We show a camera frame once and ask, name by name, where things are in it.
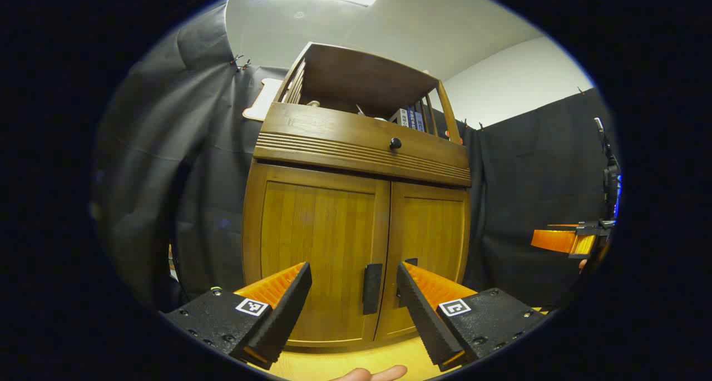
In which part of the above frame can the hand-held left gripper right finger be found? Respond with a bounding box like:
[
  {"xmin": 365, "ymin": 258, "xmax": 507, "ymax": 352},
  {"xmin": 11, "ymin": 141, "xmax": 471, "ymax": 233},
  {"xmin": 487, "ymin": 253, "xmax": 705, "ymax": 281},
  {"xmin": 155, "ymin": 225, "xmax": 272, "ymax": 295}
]
[{"xmin": 396, "ymin": 261, "xmax": 548, "ymax": 372}]

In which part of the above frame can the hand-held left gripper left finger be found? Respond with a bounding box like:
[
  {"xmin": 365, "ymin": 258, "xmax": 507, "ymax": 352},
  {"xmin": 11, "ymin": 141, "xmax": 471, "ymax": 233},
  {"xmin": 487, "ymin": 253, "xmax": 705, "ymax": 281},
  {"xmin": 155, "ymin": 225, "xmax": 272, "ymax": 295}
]
[{"xmin": 159, "ymin": 261, "xmax": 313, "ymax": 370}]

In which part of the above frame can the wooden shoe cabinet door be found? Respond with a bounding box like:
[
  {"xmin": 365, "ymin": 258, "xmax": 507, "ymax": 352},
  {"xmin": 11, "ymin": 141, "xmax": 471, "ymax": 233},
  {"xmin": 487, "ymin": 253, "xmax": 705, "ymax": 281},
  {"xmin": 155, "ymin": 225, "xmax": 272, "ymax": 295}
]
[
  {"xmin": 374, "ymin": 181, "xmax": 471, "ymax": 342},
  {"xmin": 244, "ymin": 160, "xmax": 391, "ymax": 348}
]

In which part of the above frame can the wooden double-door shoe cabinet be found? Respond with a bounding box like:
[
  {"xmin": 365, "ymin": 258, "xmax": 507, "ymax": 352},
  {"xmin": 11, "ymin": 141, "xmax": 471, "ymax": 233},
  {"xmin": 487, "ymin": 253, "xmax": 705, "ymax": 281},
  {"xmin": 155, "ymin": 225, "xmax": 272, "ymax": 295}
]
[{"xmin": 242, "ymin": 42, "xmax": 472, "ymax": 349}]

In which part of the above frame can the black backdrop cloth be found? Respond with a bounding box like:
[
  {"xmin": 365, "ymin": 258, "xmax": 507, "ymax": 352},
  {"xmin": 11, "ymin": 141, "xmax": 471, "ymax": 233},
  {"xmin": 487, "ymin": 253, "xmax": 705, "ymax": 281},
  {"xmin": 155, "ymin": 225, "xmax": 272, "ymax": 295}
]
[{"xmin": 92, "ymin": 3, "xmax": 621, "ymax": 315}]

